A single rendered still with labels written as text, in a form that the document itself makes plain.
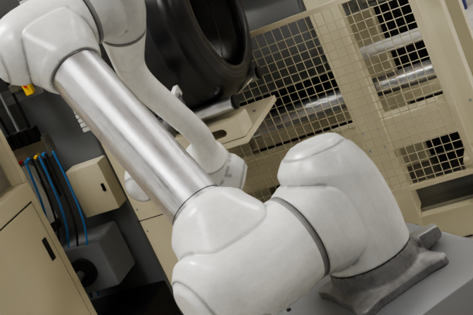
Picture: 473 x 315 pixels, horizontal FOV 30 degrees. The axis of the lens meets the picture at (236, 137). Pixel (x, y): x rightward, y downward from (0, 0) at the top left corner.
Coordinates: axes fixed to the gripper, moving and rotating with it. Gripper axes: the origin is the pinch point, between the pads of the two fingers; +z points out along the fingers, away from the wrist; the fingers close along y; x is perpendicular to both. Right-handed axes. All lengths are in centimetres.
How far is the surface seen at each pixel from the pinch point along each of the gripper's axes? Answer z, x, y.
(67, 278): -12, 41, 59
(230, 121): 4.6, 15.8, -8.2
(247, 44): 35.6, 9.3, -12.0
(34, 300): -29, 32, 59
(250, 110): 29.3, 28.1, -4.8
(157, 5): 6.9, -23.7, -6.2
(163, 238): 6, 49, 34
